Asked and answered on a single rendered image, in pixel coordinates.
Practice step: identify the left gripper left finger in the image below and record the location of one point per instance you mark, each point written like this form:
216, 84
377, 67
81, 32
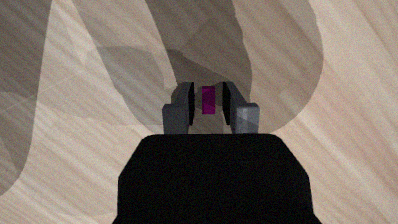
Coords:
178, 116

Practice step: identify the magenta rod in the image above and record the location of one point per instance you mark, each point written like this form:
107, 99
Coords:
208, 99

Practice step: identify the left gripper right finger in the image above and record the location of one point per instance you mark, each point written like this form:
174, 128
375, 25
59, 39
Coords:
242, 117

